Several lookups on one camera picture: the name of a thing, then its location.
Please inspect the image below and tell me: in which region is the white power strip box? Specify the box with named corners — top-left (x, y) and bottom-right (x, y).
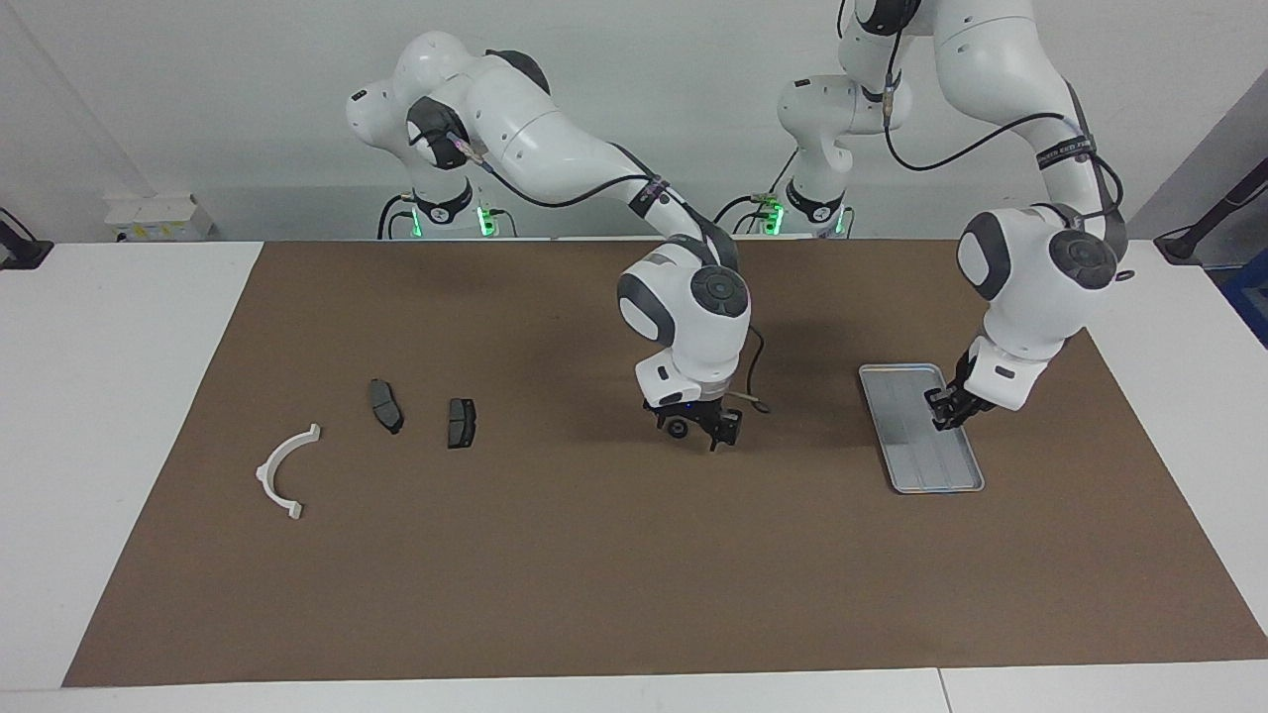
top-left (104, 193), bottom-right (214, 243)

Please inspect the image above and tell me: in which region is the long dark brake pad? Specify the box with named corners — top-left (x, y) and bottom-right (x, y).
top-left (368, 378), bottom-right (405, 436)

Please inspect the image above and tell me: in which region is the blue crate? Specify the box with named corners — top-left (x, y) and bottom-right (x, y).
top-left (1220, 253), bottom-right (1268, 350)

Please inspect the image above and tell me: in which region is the black clamp mount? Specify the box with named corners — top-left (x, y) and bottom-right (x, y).
top-left (0, 206), bottom-right (53, 271)

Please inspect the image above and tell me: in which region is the brown table mat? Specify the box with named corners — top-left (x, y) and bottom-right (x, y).
top-left (61, 238), bottom-right (1268, 689)

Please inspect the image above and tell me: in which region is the silver metal tray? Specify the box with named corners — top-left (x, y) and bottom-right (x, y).
top-left (858, 363), bottom-right (986, 495)

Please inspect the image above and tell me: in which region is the white semicircular bracket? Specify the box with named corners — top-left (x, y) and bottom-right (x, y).
top-left (255, 423), bottom-right (323, 521)

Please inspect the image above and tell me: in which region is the black base power cable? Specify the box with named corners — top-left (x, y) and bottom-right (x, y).
top-left (706, 149), bottom-right (801, 237)

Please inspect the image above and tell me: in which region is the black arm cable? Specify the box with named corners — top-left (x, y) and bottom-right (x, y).
top-left (877, 59), bottom-right (1135, 283)
top-left (446, 134), bottom-right (774, 415)

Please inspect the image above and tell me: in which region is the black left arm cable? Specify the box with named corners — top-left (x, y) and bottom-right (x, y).
top-left (877, 59), bottom-right (1135, 283)

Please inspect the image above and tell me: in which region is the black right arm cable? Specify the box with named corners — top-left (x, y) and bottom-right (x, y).
top-left (446, 134), bottom-right (774, 415)

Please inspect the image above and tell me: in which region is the black angled stand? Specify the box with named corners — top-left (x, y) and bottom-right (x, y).
top-left (1153, 156), bottom-right (1268, 266)

